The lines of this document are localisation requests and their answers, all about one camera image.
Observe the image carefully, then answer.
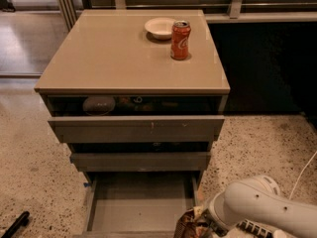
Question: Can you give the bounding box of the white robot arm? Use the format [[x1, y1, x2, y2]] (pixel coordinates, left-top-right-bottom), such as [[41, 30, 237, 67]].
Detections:
[[201, 176, 317, 238]]

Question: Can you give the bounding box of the white cable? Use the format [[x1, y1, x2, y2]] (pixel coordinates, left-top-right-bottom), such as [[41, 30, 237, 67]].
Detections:
[[288, 150, 317, 200]]

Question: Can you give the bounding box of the white bowl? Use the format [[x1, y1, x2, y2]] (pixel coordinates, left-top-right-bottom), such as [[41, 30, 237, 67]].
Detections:
[[145, 18, 175, 40]]

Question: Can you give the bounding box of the dark round object in drawer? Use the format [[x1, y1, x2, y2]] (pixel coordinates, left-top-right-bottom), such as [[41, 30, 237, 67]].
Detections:
[[82, 96, 116, 115]]

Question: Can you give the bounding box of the grey top drawer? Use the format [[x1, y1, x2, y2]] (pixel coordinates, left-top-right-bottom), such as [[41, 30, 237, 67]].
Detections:
[[49, 96, 224, 144]]

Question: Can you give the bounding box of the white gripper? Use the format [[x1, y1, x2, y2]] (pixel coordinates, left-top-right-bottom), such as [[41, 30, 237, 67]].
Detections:
[[197, 191, 247, 238]]

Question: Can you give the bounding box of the brown chip bag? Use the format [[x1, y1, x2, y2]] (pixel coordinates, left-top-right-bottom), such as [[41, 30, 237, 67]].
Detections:
[[173, 206, 211, 238]]

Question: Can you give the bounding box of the black striped cylinder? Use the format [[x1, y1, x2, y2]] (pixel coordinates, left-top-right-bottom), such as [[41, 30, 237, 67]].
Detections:
[[237, 220, 273, 238]]

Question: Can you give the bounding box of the orange soda can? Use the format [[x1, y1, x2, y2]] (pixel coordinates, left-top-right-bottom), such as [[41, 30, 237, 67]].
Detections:
[[170, 21, 191, 60]]

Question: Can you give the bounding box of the grey bottom drawer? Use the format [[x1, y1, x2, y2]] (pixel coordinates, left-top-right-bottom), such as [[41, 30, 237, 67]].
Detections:
[[72, 172, 199, 238]]

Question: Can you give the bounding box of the grey middle drawer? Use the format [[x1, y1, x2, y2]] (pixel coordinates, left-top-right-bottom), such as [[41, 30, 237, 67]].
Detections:
[[70, 142, 211, 172]]

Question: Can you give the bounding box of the grey drawer cabinet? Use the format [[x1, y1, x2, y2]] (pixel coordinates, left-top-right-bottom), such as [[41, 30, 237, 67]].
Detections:
[[35, 10, 230, 181]]

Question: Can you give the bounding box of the grey drawer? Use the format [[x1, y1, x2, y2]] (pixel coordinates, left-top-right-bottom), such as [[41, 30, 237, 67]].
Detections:
[[70, 142, 211, 172], [49, 96, 224, 144], [72, 172, 199, 238]]

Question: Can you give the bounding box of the black handle on floor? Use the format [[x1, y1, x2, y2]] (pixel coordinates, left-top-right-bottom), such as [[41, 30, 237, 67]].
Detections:
[[1, 211, 30, 238]]

